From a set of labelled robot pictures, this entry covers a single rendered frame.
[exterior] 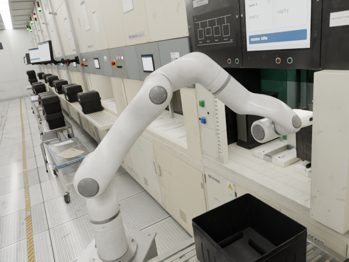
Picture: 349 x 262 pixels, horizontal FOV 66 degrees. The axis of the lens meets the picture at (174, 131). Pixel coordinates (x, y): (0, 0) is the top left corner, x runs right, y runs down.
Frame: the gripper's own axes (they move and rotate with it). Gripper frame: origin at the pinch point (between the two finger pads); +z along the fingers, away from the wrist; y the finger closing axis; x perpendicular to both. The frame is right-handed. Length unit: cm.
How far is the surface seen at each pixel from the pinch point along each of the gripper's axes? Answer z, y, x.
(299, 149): 3.9, -8.7, -20.9
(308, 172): 2.5, -3.0, -30.0
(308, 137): 3.4, -4.2, -13.3
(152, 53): -17, -108, 30
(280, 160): 3.1, -19.3, -29.5
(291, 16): -17.5, 3.1, 37.6
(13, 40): -76, -1375, 139
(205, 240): -61, 4, -29
